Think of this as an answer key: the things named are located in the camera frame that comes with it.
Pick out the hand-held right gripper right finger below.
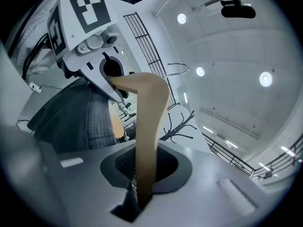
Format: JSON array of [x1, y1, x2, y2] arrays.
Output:
[[141, 141, 269, 227]]

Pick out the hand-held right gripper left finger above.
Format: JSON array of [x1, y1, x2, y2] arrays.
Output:
[[4, 126, 137, 227]]

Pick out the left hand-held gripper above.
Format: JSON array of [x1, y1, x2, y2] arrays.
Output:
[[46, 0, 126, 103]]

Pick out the dark garment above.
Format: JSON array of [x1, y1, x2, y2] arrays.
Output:
[[27, 77, 118, 155]]

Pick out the wooden clothes hanger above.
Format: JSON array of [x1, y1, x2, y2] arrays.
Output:
[[110, 62, 190, 211]]

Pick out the person's left forearm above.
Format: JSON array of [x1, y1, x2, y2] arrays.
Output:
[[9, 0, 64, 77]]

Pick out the black balcony railing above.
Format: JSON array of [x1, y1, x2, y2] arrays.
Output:
[[201, 132, 303, 181]]

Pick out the yellow round table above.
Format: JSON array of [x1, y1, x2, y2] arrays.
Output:
[[110, 113, 125, 141]]

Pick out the black coat rack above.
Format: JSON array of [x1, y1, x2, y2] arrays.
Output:
[[162, 110, 198, 143]]

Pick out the white power strip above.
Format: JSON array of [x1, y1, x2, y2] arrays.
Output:
[[28, 81, 42, 94]]

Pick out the black wire grid panel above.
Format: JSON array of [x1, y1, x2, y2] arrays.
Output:
[[123, 12, 177, 111]]

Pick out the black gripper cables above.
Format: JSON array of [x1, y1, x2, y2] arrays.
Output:
[[22, 33, 52, 80]]

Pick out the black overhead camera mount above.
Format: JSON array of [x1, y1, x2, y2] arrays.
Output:
[[220, 0, 257, 19]]

